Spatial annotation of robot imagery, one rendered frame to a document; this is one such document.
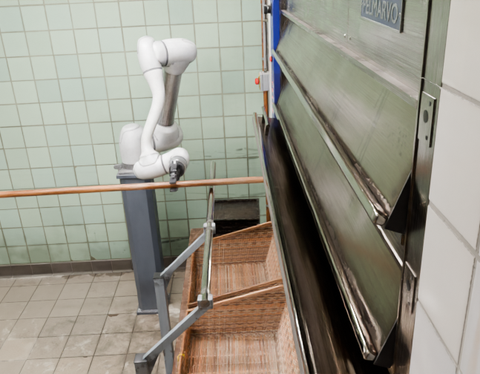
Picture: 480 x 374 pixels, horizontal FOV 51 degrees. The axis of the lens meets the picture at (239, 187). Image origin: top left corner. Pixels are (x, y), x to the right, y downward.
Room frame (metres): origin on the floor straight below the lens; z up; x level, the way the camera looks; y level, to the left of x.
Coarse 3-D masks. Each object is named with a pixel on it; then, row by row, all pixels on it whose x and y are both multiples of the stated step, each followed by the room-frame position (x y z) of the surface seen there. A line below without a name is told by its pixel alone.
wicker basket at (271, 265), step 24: (216, 240) 2.40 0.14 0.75; (264, 240) 2.40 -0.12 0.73; (192, 264) 2.20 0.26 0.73; (216, 264) 2.40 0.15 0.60; (240, 264) 2.40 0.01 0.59; (264, 264) 2.40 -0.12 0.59; (192, 288) 2.10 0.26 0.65; (216, 288) 2.19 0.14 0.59; (240, 288) 2.17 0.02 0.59; (264, 288) 2.17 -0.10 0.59
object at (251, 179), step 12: (192, 180) 2.13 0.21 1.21; (204, 180) 2.13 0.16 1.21; (216, 180) 2.13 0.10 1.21; (228, 180) 2.13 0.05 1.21; (240, 180) 2.13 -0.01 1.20; (252, 180) 2.13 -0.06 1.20; (0, 192) 2.11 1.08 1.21; (12, 192) 2.11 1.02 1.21; (24, 192) 2.11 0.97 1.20; (36, 192) 2.11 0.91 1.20; (48, 192) 2.11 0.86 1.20; (60, 192) 2.11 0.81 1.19; (72, 192) 2.11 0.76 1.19; (84, 192) 2.11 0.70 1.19
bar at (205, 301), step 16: (208, 192) 2.08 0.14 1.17; (208, 208) 1.91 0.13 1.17; (208, 224) 1.76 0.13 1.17; (208, 240) 1.63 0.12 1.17; (208, 256) 1.52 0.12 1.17; (160, 272) 1.78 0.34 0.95; (208, 272) 1.42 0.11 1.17; (160, 288) 1.74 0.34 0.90; (208, 288) 1.33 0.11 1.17; (160, 304) 1.74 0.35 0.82; (208, 304) 1.27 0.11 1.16; (160, 320) 1.74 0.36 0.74; (192, 320) 1.28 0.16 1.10; (176, 336) 1.27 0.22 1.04; (144, 368) 1.26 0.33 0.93
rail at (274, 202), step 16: (256, 128) 2.18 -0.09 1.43; (272, 192) 1.46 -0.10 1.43; (272, 208) 1.35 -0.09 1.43; (288, 256) 1.07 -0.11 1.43; (288, 272) 1.00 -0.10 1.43; (288, 288) 0.95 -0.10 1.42; (304, 320) 0.83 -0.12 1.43; (304, 336) 0.77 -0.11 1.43; (304, 352) 0.73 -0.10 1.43; (304, 368) 0.70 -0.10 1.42
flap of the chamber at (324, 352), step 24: (264, 144) 2.01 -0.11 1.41; (288, 168) 1.74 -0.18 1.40; (288, 192) 1.52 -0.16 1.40; (288, 216) 1.34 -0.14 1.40; (312, 216) 1.35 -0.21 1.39; (288, 240) 1.19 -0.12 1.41; (312, 240) 1.20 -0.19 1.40; (312, 264) 1.07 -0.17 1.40; (312, 288) 0.97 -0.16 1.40; (336, 288) 0.98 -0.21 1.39; (312, 312) 0.88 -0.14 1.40; (336, 312) 0.88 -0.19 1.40; (312, 336) 0.80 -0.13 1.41; (336, 336) 0.81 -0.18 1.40; (336, 360) 0.74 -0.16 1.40; (360, 360) 0.74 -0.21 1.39
